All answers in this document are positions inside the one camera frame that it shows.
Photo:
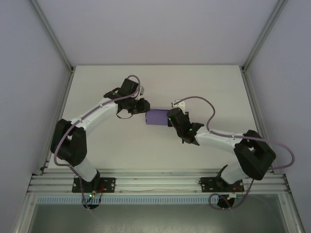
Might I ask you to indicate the purple paper box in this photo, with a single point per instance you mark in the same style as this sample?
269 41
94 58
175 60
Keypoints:
156 117

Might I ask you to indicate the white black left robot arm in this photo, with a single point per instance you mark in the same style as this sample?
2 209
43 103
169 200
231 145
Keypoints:
97 116

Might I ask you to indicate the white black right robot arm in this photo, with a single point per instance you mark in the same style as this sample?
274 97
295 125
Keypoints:
216 142

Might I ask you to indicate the steel sheet panel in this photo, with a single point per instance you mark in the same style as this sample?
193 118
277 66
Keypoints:
158 218

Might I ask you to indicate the small connector with lights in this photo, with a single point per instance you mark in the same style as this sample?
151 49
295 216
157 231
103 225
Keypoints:
92 194

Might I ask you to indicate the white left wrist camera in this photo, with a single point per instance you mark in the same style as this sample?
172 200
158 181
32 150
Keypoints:
142 90

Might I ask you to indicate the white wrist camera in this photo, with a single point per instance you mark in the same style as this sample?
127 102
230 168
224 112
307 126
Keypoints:
142 90
180 106

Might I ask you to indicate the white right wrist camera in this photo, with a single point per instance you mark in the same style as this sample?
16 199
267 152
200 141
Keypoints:
180 106

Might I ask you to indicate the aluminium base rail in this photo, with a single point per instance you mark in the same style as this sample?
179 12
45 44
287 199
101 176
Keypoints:
158 182

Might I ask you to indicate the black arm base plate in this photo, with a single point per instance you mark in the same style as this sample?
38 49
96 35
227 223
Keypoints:
206 184
109 184

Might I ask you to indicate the aluminium side rail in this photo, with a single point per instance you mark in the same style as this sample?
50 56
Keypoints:
248 80
57 114

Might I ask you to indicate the aluminium frame post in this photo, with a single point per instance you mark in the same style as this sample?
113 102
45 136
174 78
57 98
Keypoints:
51 31
291 211
24 216
264 31

